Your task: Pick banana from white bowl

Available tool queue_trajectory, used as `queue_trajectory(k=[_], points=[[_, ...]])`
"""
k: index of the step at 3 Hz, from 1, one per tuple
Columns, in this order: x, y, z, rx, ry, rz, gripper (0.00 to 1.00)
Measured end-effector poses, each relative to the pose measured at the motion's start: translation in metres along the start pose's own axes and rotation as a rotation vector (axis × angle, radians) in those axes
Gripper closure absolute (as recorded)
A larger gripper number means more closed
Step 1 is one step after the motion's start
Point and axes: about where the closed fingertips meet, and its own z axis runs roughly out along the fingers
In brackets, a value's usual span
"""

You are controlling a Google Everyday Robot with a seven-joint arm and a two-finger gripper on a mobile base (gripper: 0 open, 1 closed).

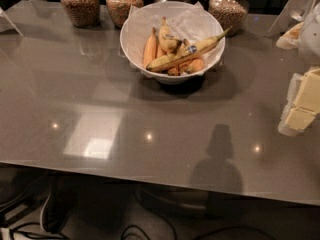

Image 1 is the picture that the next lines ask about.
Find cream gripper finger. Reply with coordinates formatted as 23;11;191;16
276;22;303;50
278;67;320;136

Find black floor cable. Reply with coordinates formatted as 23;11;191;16
119;187;278;240

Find glass jar of grains right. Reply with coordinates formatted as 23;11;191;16
208;0;249;37

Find long yellow banana with sticker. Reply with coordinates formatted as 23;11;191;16
146;29;229;72

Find glass jar of grains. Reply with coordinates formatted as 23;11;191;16
60;0;100;28
106;0;144;28
208;0;249;37

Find glass jar of grains left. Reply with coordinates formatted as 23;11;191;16
60;0;100;28

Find small orange bananas at bottom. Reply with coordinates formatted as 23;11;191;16
167;58;204;76

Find white bowl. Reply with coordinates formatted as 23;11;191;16
120;1;225;85

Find white paper corner left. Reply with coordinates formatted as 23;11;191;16
0;7;23;36

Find white paper sheet right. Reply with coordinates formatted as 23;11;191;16
265;0;320;37

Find orange banana left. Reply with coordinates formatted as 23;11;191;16
143;27;157;68

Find white floor cable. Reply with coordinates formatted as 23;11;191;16
39;190;54;233

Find curved spotted yellow banana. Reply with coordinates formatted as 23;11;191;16
158;16;182;53

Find white paper liner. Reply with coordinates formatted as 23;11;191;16
120;1;223;68

